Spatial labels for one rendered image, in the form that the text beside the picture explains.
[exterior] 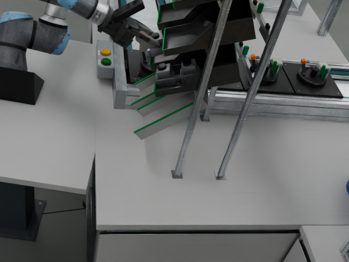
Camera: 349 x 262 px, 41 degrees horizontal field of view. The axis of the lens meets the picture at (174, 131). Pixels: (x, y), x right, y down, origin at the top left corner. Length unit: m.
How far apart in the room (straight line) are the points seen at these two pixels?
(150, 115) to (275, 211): 0.57
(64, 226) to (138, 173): 0.97
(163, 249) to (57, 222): 1.02
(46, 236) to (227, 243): 1.13
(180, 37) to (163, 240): 0.70
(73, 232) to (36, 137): 0.89
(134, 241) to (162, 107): 0.49
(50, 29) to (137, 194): 0.75
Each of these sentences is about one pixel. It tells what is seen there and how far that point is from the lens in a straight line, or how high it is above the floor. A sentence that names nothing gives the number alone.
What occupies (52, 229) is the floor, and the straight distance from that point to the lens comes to 2.62.
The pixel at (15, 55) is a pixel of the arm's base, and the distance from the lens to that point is 1.93.
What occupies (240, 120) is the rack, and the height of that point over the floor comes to 1.15.
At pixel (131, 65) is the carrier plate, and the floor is 0.97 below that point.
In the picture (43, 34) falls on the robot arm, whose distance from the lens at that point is 1.96.
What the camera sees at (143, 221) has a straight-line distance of 1.61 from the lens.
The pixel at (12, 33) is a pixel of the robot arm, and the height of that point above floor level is 1.10.
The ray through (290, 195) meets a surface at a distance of 1.87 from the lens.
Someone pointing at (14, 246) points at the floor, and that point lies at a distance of 2.57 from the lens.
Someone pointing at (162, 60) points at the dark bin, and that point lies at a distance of 1.70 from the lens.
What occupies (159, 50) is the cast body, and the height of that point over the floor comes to 1.25.
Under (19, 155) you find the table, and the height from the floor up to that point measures 0.86.
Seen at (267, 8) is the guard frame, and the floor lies 0.89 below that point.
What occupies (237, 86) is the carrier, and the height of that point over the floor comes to 0.97.
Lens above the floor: 2.15
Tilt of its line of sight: 42 degrees down
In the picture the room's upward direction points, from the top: 15 degrees clockwise
